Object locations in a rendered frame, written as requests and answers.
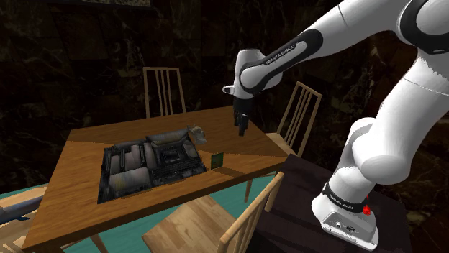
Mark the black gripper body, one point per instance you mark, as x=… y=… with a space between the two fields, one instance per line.
x=242 y=106

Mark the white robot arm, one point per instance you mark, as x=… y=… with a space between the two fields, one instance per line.
x=393 y=115

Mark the small grey figure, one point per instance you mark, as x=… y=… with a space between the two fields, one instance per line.
x=198 y=134

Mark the light wooden slat-back chair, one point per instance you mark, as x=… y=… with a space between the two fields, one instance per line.
x=196 y=224
x=146 y=91
x=285 y=140

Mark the small green circuit card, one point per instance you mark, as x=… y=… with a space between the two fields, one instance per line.
x=217 y=161

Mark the teal rug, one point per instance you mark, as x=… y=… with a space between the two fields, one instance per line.
x=224 y=196

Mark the black computer motherboard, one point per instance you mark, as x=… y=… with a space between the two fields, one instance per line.
x=165 y=159

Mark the dark robot stand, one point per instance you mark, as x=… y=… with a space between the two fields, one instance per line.
x=298 y=206

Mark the wooden dining table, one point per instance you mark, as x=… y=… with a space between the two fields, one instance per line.
x=77 y=182

